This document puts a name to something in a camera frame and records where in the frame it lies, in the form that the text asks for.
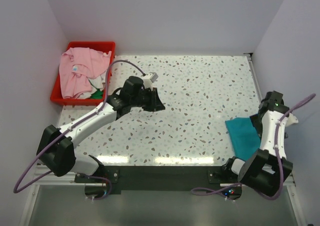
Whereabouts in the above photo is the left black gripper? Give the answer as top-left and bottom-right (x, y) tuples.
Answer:
(130, 87), (165, 112)

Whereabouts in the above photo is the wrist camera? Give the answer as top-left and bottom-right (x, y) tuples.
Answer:
(285, 113), (299, 128)
(142, 72), (158, 90)

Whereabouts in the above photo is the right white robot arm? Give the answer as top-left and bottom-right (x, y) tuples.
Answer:
(221, 91), (293, 199)

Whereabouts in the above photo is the white t shirt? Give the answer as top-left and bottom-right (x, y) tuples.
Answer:
(78, 72), (106, 99)

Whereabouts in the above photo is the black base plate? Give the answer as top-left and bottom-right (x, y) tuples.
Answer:
(74, 166), (242, 199)

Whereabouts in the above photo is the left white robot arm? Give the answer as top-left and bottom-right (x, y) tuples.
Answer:
(37, 73), (165, 182)

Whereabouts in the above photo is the green t shirt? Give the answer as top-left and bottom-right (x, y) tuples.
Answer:
(90, 90), (104, 100)

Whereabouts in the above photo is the pink t shirt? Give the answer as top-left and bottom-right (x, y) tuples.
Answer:
(59, 47), (111, 99)

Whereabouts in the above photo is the teal t shirt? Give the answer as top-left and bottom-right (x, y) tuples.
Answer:
(225, 118), (261, 161)

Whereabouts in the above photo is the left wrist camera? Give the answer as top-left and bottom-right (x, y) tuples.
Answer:
(142, 72), (158, 90)

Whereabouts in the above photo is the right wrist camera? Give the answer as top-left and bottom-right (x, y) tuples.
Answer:
(285, 113), (299, 128)

